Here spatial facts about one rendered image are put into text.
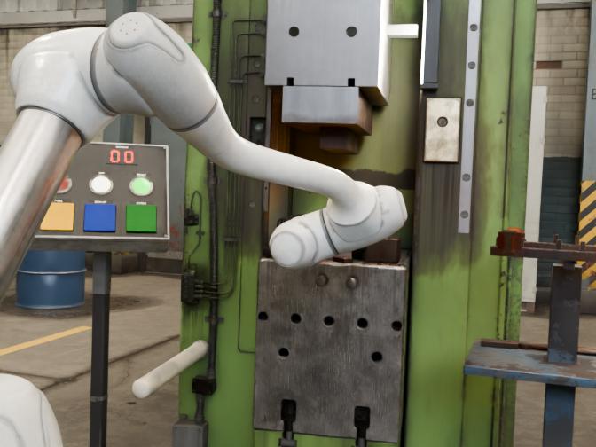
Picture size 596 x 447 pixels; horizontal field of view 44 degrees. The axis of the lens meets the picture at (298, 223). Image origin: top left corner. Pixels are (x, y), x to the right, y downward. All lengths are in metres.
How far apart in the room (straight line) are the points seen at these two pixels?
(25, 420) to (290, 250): 0.74
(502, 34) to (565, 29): 5.84
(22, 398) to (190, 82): 0.51
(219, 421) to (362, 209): 1.00
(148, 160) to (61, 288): 4.55
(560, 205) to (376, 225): 6.35
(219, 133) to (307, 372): 0.88
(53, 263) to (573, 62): 5.22
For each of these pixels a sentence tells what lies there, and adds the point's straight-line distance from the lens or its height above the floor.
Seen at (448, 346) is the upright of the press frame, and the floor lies 0.68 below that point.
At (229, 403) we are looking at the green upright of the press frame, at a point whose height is 0.47.
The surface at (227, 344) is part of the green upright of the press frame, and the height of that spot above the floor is 0.64.
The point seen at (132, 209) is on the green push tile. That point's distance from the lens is 1.89.
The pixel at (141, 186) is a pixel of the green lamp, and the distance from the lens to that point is 1.93.
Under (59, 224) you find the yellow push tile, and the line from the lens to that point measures 1.87.
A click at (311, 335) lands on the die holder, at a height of 0.73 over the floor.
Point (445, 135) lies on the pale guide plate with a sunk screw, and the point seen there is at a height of 1.26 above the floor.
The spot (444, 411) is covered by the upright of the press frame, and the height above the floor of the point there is 0.50.
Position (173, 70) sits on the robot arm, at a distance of 1.10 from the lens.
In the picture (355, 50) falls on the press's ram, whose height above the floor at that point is 1.46.
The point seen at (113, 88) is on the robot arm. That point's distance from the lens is 1.14.
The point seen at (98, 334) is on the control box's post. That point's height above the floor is 0.69.
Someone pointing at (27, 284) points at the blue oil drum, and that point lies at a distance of 6.52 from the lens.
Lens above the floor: 1.11
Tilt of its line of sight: 3 degrees down
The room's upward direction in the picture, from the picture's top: 2 degrees clockwise
